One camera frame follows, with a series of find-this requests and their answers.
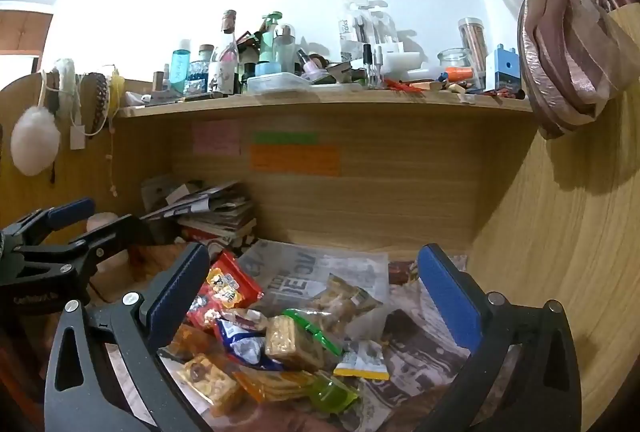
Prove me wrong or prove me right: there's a white box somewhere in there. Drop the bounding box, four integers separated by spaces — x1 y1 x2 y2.
350 52 422 74

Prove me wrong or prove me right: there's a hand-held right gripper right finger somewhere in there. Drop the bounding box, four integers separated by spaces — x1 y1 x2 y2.
417 243 581 432

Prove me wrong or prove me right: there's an orange cracker packet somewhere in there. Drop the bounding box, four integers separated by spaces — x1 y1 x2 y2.
232 368 321 405

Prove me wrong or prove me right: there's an orange paper note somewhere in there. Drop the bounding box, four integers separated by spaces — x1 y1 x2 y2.
250 145 342 176

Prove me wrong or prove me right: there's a clear plastic lidded box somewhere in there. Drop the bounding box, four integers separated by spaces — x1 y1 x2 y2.
246 72 314 94

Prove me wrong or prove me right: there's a teal liquid bottle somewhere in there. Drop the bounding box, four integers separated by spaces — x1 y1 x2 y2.
169 40 192 94

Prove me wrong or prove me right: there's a green jelly cup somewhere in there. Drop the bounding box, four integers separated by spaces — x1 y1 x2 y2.
307 372 361 413

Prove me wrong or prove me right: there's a stack of books and papers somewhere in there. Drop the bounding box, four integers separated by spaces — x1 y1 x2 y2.
140 179 258 255

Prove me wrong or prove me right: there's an orange snack packet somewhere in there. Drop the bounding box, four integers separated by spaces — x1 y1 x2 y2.
157 324 216 361

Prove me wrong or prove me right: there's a newspaper sheet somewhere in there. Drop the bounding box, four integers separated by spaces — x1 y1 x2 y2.
200 239 473 432

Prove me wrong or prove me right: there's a tall clear canister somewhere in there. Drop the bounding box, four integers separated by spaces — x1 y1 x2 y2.
458 17 489 89

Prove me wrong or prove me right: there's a pink paper note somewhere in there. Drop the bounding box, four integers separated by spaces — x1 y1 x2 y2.
192 121 242 156

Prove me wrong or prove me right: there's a green edged cracker packet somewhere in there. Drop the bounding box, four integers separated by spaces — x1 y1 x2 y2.
264 309 346 370

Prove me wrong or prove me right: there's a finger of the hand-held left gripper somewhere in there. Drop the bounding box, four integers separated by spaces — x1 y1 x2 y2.
0 198 97 249
65 213 153 283

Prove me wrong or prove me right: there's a glass jar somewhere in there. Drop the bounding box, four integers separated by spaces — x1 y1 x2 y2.
438 48 474 81

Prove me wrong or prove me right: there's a clear corked bottle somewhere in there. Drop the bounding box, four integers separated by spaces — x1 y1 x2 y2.
209 10 240 96

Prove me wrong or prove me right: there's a glass dropper bottle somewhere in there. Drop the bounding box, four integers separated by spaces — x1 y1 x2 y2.
362 43 381 89

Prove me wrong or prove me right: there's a yellow white snack packet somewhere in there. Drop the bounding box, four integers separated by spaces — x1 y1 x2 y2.
332 339 391 381

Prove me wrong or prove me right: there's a mint green bottle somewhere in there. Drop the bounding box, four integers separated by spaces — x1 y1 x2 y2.
257 12 284 64

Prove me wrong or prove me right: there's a pink knotted curtain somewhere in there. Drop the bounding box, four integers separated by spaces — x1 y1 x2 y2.
425 0 640 140

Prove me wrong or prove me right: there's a dark hairbrush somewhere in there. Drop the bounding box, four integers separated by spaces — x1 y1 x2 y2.
80 72 112 136

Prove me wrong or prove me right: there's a green paper note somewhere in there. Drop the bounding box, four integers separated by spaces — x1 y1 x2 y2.
252 132 319 145

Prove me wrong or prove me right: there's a clear bag of biscuits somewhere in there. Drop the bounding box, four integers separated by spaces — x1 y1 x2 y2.
312 273 383 338

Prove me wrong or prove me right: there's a wooden shelf board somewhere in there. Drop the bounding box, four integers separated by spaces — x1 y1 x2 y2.
117 90 534 119

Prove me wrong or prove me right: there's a white fluffy pompom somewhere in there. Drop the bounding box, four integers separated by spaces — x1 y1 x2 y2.
10 107 62 177

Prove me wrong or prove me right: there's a blue white snack packet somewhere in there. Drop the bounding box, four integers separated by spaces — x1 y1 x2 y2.
215 309 283 370

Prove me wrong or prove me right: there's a blue glass bottle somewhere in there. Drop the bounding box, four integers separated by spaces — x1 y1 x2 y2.
183 45 216 96

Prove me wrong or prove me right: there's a brown cookie packet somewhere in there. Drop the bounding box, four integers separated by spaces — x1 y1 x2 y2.
175 354 246 418

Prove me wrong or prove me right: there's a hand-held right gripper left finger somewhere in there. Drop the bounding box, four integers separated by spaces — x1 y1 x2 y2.
44 241 211 432

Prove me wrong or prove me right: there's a blue box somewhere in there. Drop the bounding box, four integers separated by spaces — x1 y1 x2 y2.
492 45 524 92

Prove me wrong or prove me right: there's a red snack packet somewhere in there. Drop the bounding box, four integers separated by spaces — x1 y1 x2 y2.
187 251 264 330

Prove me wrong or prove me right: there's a clear tool blister pack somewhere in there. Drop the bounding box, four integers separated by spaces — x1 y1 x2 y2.
341 0 399 63

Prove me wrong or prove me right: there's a clear water bottle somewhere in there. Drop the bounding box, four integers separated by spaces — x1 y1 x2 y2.
272 25 297 74

